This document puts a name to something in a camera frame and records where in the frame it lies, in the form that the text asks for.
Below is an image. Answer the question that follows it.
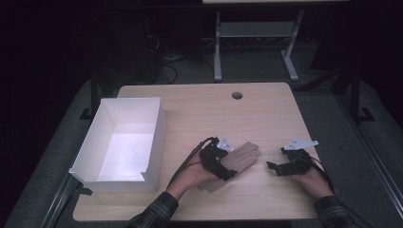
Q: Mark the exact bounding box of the white metal table frame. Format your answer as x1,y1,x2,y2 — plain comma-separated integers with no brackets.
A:
213,9,306,84

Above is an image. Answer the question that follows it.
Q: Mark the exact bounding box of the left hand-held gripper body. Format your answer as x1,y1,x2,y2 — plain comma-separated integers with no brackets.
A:
199,136,235,172

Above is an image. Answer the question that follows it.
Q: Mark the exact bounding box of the white box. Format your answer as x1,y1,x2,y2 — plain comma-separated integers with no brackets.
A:
68,96,168,194

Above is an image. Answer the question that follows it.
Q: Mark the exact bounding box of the black metal stand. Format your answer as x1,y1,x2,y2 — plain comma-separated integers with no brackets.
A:
79,67,103,121
348,65,375,125

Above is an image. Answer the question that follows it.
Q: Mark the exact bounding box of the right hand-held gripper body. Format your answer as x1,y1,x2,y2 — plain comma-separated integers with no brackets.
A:
279,138,319,175

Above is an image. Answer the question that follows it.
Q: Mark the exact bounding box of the bundle of floor cables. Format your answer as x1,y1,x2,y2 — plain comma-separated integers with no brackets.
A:
144,17,220,85

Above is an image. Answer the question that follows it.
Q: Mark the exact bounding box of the person's right hand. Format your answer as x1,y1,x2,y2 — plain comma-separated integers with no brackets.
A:
291,167,334,200

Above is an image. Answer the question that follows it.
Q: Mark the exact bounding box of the plain beige glove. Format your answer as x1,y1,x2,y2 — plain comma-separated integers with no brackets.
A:
198,148,261,194

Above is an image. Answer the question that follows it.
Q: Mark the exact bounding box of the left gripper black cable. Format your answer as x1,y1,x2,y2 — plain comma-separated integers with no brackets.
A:
166,136,220,189

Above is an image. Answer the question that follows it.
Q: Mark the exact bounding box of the aluminium floor rail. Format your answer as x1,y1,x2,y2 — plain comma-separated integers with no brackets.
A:
39,172,82,228
336,94,403,219

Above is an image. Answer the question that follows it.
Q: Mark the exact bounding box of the person's left hand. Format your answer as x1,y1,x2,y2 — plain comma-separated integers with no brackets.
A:
165,155,220,201

